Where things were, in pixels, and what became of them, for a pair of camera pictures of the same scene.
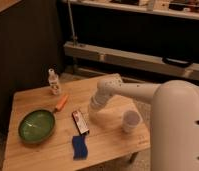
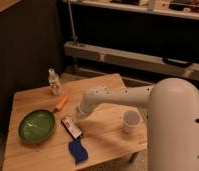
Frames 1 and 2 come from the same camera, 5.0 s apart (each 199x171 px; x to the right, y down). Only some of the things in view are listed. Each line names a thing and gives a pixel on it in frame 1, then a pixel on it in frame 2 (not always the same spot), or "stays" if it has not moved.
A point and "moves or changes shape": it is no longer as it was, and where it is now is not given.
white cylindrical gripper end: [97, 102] -> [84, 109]
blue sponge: [80, 148] moves or changes shape
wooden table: [58, 132] stays
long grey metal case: [148, 60] stays
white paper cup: [131, 119] stays
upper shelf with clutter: [182, 9] stays
